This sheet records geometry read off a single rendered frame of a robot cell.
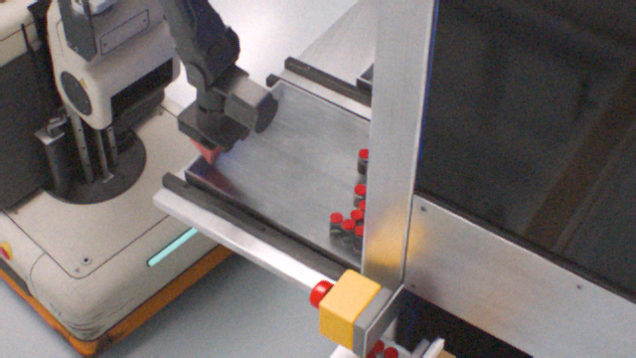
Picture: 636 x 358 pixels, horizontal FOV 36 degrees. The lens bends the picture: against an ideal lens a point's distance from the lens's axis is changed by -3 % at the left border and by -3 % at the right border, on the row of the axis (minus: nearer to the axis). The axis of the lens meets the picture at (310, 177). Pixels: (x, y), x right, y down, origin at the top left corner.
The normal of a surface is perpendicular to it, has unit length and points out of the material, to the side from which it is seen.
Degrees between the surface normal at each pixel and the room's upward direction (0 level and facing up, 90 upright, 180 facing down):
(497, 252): 90
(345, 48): 0
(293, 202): 0
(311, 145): 0
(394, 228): 90
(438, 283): 90
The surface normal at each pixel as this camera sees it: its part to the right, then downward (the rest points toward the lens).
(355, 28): 0.00, -0.67
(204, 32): 0.75, 0.27
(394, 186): -0.56, 0.62
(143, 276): 0.73, 0.51
